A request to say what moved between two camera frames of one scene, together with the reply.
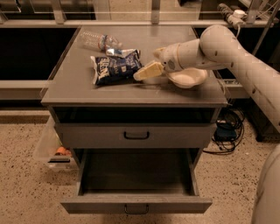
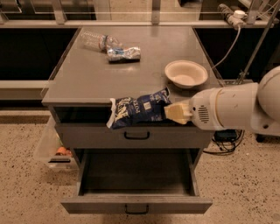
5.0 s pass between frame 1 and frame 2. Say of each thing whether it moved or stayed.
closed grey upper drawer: stayed
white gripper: moved
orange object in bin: stayed
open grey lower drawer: stayed
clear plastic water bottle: stayed
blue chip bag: moved
